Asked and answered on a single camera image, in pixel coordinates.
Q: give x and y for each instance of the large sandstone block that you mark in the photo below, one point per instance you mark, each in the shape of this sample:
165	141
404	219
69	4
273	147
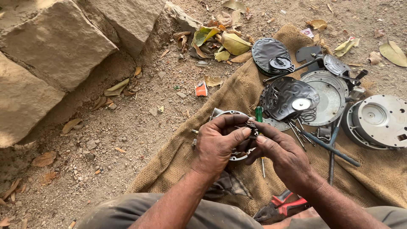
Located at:
54	51

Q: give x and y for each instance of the person's right hand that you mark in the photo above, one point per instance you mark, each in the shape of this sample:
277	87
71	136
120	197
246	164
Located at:
283	155

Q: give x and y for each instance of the crumpled yellow paper scrap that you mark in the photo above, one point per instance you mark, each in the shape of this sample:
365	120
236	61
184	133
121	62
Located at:
346	46

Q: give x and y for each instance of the bunch of long bolts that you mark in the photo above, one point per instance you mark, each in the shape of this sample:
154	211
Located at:
297	130

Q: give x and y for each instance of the round aluminium cover plate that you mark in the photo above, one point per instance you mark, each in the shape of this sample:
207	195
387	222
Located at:
330	98

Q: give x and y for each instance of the long dark metal rod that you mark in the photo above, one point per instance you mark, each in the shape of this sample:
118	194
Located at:
295	68

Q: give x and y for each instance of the black metal bracket plate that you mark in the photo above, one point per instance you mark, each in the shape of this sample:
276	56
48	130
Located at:
308	55

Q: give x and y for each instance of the blue cross wheel wrench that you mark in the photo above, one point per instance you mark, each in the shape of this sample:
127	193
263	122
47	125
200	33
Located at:
330	148

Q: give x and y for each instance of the black rubber diaphragm with disc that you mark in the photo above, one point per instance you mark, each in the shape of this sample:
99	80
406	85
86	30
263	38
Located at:
287	98

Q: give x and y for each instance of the metal coil spring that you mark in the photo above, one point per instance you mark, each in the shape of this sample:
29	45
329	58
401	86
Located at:
309	115

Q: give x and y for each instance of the heap of dry leaves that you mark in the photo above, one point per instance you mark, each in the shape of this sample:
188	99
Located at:
219	41

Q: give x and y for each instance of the orange and white wrapper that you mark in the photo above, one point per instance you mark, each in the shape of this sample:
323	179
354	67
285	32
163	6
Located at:
201	89

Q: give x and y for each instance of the small metal clip bracket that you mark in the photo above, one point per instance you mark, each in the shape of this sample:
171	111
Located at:
323	133

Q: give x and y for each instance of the person's legs in grey trousers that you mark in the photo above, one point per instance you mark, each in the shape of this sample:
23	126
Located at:
197	213

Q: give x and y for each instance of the burlap sack mat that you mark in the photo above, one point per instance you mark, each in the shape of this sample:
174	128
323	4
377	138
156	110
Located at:
349	178

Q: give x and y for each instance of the large aluminium round housing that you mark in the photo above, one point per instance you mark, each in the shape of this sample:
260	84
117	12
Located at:
378	122

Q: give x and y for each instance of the dark checked rag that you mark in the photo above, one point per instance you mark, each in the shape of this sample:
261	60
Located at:
227	187

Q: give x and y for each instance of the black tube fitting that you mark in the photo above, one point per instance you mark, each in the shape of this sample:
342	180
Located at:
357	79

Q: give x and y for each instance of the ribbed round metal disc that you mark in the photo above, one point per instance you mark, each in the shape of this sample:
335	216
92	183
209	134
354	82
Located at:
335	65

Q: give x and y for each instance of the thin grey gasket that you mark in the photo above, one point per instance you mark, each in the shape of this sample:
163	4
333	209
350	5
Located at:
276	124

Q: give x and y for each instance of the small dark metal part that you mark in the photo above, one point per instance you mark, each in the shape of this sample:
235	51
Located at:
252	128

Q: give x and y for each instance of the person's left hand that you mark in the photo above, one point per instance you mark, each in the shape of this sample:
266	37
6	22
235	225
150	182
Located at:
213	147

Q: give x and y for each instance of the small black round cap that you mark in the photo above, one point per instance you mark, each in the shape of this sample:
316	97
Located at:
281	63

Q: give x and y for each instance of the large yellow dry leaf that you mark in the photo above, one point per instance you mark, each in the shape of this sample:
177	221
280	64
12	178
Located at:
393	53

